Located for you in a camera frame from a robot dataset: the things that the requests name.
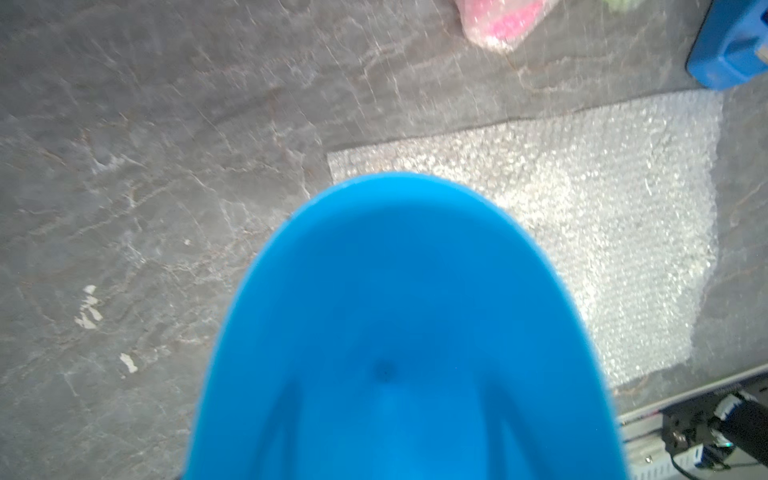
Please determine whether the blue plastic wine glass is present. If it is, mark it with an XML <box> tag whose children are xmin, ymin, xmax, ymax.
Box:
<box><xmin>182</xmin><ymin>173</ymin><xmax>628</xmax><ymax>479</ymax></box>

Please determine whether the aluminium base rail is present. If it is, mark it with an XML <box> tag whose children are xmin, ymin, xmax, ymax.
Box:
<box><xmin>619</xmin><ymin>365</ymin><xmax>767</xmax><ymax>479</ymax></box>

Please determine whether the blue tape dispenser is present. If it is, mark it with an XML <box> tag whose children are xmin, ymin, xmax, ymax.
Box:
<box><xmin>686</xmin><ymin>0</ymin><xmax>767</xmax><ymax>91</ymax></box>

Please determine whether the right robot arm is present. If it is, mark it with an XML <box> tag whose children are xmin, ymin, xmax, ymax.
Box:
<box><xmin>662</xmin><ymin>390</ymin><xmax>767</xmax><ymax>479</ymax></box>

